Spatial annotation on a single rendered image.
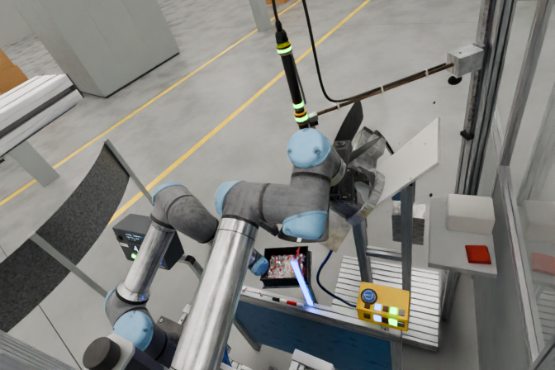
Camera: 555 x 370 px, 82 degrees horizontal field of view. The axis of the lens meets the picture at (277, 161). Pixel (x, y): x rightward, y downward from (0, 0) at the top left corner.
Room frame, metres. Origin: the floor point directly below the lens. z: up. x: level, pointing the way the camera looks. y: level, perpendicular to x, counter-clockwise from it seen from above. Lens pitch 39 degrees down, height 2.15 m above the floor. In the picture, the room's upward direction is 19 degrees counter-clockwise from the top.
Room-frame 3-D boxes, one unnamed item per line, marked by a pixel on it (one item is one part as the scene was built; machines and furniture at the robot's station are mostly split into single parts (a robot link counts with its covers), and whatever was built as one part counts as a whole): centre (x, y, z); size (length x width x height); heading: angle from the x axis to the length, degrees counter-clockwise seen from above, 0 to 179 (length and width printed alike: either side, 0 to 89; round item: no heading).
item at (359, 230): (1.00, -0.29, 0.46); 0.09 x 0.04 x 0.91; 147
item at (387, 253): (0.94, -0.39, 0.56); 0.19 x 0.04 x 0.04; 57
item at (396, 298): (0.48, -0.18, 1.02); 0.16 x 0.10 x 0.11; 57
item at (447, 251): (0.74, -0.65, 0.85); 0.36 x 0.24 x 0.03; 147
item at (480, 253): (0.62, -0.65, 0.87); 0.08 x 0.08 x 0.02; 64
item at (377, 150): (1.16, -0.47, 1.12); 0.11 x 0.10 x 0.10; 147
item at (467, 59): (0.97, -0.76, 1.54); 0.10 x 0.07 x 0.08; 92
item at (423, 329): (0.95, -0.37, 0.04); 0.62 x 0.46 x 0.08; 57
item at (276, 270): (0.87, 0.12, 0.84); 0.19 x 0.14 x 0.04; 72
